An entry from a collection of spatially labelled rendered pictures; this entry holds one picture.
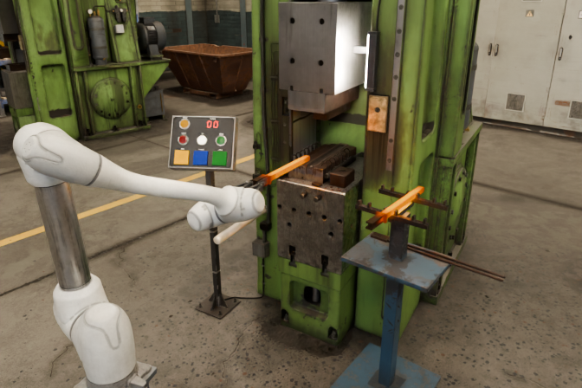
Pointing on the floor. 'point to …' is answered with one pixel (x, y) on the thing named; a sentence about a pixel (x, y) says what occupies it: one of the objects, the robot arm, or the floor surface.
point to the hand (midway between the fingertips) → (260, 182)
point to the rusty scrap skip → (210, 68)
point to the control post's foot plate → (217, 306)
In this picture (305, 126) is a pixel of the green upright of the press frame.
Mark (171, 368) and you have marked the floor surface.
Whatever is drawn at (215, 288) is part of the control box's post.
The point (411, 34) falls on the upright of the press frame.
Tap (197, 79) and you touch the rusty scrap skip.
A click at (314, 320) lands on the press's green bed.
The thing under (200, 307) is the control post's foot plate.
